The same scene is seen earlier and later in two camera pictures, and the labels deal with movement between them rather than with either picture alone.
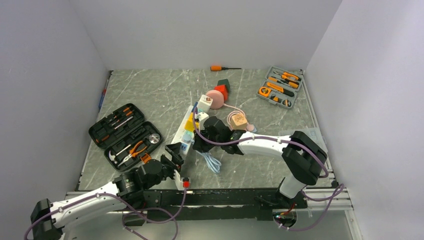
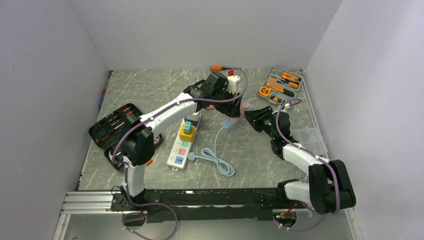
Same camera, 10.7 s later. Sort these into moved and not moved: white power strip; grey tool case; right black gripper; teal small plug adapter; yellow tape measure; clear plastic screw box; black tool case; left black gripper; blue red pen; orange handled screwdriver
Moved: white power strip; left black gripper; teal small plug adapter; right black gripper
Not moved: orange handled screwdriver; yellow tape measure; grey tool case; blue red pen; black tool case; clear plastic screw box
